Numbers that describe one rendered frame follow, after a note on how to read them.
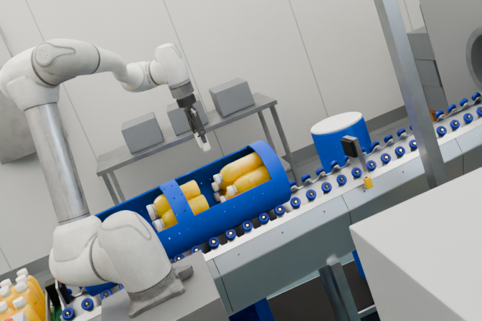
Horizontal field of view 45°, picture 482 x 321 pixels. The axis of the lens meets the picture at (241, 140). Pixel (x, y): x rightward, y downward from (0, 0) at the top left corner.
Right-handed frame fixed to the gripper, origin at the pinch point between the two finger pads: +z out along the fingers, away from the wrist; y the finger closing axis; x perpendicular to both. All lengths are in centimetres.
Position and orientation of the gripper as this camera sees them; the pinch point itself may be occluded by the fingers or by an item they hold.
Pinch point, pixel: (202, 142)
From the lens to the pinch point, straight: 233.1
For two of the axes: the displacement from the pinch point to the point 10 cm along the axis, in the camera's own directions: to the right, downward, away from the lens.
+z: 3.4, 9.1, 2.5
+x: -8.8, 4.0, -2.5
